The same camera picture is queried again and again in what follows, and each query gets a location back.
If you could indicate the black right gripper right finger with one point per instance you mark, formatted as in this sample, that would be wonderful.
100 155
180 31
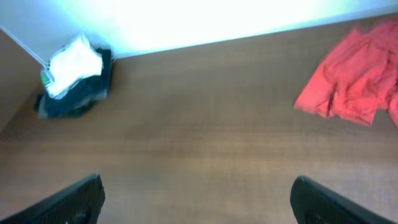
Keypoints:
312 202

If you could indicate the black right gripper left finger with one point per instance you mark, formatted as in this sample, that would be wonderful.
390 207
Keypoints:
80 202

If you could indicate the red t-shirt white lettering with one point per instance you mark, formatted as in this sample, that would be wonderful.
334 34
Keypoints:
357 78

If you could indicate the dark navy folded garment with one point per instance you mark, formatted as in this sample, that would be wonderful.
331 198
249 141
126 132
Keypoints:
86 87

